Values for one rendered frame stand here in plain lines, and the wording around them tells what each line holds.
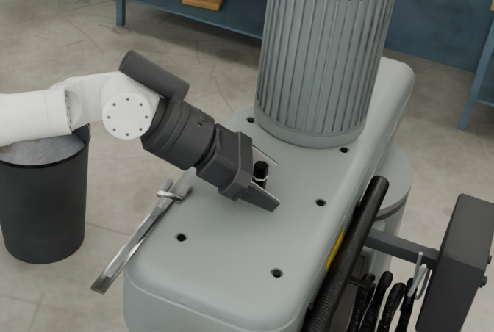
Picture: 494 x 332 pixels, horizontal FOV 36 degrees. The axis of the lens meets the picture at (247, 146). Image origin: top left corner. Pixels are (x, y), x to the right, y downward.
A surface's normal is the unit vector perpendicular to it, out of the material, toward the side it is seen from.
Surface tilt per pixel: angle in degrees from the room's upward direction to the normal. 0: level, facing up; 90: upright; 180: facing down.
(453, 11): 90
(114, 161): 0
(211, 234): 0
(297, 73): 90
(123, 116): 73
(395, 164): 0
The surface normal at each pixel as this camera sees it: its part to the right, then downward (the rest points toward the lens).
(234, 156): 0.58, -0.65
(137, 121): 0.21, 0.35
